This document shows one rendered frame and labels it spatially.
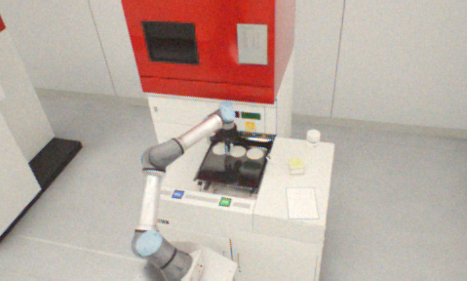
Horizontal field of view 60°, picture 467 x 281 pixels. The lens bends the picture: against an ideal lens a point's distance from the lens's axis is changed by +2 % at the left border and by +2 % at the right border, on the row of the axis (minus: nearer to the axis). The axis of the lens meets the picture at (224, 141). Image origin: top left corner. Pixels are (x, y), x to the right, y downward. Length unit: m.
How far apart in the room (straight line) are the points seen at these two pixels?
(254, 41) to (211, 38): 0.23
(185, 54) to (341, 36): 1.81
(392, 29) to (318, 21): 0.59
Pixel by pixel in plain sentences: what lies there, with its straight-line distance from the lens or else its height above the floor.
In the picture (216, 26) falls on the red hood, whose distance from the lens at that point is 2.11.
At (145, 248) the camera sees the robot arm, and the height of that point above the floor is 1.07.
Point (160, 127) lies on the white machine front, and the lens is 2.68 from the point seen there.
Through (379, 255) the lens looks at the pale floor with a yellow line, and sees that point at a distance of 3.15.
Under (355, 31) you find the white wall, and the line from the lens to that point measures 3.69.
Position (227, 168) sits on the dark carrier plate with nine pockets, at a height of 0.90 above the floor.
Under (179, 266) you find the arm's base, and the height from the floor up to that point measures 0.96.
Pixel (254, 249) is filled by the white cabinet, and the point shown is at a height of 0.68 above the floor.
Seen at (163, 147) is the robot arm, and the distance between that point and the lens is 1.88.
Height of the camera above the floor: 2.48
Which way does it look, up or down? 39 degrees down
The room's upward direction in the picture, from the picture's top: 5 degrees counter-clockwise
